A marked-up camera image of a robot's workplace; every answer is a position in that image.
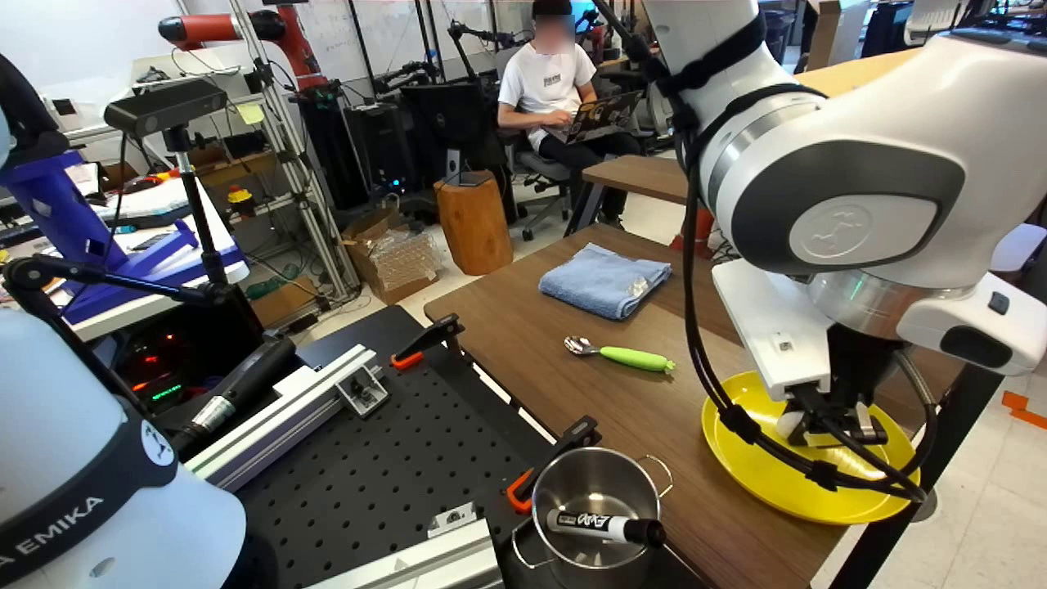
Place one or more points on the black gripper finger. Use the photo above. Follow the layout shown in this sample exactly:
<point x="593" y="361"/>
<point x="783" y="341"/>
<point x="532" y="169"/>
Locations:
<point x="868" y="428"/>
<point x="814" y="428"/>

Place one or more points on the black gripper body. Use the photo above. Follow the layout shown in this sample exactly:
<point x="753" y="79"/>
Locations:
<point x="863" y="377"/>

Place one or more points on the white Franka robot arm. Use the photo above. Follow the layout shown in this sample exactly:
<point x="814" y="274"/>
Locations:
<point x="870" y="131"/>

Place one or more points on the yellow round plate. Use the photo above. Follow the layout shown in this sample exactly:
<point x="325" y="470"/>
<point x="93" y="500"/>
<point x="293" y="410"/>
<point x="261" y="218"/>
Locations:
<point x="763" y="479"/>

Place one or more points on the folded blue towel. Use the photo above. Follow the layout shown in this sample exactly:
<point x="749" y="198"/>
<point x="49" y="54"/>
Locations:
<point x="601" y="283"/>

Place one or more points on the small steel pot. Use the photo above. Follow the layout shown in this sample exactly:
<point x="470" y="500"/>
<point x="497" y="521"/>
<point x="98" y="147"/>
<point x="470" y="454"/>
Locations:
<point x="593" y="485"/>

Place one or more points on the black white marker pen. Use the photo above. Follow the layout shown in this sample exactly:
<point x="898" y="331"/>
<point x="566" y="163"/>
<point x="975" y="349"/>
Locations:
<point x="593" y="523"/>

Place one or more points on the raised wooden shelf board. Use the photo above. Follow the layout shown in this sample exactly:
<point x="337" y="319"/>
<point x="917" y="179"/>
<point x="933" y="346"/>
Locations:
<point x="641" y="179"/>

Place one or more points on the large tan cardboard panel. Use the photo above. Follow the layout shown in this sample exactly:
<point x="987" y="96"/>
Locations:
<point x="854" y="72"/>

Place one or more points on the black perforated breadboard table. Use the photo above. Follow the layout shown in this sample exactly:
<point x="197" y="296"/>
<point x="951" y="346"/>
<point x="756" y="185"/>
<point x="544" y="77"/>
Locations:
<point x="414" y="459"/>

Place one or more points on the seated person white shirt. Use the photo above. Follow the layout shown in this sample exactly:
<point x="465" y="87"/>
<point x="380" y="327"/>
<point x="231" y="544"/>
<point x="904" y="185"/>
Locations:
<point x="544" y="87"/>

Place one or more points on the open cardboard box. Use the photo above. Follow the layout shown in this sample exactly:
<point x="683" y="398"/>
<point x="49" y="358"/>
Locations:
<point x="394" y="262"/>

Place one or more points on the black cylindrical tool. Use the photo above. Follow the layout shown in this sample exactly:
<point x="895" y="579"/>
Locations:
<point x="233" y="388"/>

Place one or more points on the blue and white machine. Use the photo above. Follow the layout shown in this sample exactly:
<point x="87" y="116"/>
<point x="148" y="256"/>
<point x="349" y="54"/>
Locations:
<point x="68" y="218"/>

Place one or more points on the black metal table frame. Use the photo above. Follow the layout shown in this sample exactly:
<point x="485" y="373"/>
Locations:
<point x="917" y="523"/>

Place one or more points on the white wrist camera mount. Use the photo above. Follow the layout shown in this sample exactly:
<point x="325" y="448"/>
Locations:
<point x="769" y="323"/>

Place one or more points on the aluminium extrusion rail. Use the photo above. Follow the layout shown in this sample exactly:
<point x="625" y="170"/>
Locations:
<point x="284" y="419"/>
<point x="426" y="565"/>

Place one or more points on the black camera on tripod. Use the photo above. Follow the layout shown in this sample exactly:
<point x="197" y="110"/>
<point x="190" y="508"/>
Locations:
<point x="165" y="103"/>

